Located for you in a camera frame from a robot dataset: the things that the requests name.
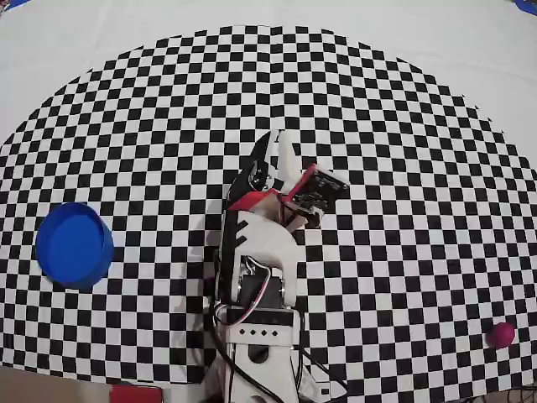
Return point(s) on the pink faceted ball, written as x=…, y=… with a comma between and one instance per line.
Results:
x=500, y=336

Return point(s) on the red rectangular object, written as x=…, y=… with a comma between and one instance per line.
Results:
x=136, y=394

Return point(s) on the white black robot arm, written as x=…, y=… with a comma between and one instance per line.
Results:
x=264, y=243

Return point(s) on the blue tape strip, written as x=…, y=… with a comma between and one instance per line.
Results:
x=526, y=4
x=8, y=3

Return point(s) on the blue round box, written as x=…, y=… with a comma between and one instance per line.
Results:
x=71, y=247

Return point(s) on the black white checkerboard paper mat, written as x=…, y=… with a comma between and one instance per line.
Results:
x=268, y=42

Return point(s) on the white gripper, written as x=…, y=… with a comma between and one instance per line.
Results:
x=257, y=178

